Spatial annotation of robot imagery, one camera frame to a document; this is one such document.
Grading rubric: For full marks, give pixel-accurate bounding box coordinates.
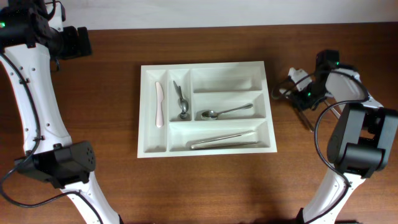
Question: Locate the metal fork inner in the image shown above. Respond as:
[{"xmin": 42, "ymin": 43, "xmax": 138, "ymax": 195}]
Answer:
[{"xmin": 324, "ymin": 100, "xmax": 340, "ymax": 119}]

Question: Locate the metal chopstick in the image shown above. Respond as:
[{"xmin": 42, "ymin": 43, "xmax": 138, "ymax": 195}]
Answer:
[
  {"xmin": 190, "ymin": 141, "xmax": 258, "ymax": 150},
  {"xmin": 191, "ymin": 131, "xmax": 255, "ymax": 145}
]

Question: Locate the white plastic cutlery tray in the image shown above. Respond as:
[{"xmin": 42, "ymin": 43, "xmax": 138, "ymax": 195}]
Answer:
[{"xmin": 137, "ymin": 62, "xmax": 277, "ymax": 158}]

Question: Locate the pink plastic knife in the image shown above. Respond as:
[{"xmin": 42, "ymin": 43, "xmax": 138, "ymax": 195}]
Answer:
[{"xmin": 155, "ymin": 82, "xmax": 164, "ymax": 128}]

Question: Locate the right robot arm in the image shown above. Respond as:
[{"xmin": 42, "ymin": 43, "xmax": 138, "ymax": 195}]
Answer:
[{"xmin": 281, "ymin": 50, "xmax": 397, "ymax": 223}]

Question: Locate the metal tablespoon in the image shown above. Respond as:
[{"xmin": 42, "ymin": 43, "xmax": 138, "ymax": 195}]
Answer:
[{"xmin": 200, "ymin": 103, "xmax": 254, "ymax": 121}]

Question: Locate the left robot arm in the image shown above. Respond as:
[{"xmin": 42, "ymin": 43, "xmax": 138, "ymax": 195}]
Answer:
[{"xmin": 1, "ymin": 0, "xmax": 122, "ymax": 223}]

